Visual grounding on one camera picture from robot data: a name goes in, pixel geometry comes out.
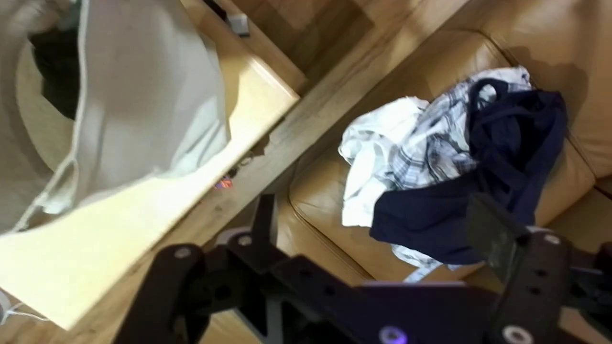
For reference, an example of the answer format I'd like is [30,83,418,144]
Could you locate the white plaid shirt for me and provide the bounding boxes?
[380,66,533,286]

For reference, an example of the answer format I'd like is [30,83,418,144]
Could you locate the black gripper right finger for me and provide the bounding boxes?
[462,190,612,344]

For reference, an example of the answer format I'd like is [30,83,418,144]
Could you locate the small grey block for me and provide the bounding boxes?
[225,12,252,39]

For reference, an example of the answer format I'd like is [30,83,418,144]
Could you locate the round cream basket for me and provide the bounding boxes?
[13,28,84,177]

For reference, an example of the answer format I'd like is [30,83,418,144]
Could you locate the beige grey garment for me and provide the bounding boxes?
[0,0,233,236]

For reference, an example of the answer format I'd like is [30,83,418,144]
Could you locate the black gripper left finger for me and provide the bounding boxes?
[112,194,302,344]

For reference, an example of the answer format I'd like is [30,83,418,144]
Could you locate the tan leather sofa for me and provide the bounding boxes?
[170,0,612,344]

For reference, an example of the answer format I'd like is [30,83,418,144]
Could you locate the navy blue top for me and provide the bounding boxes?
[369,77,569,268]

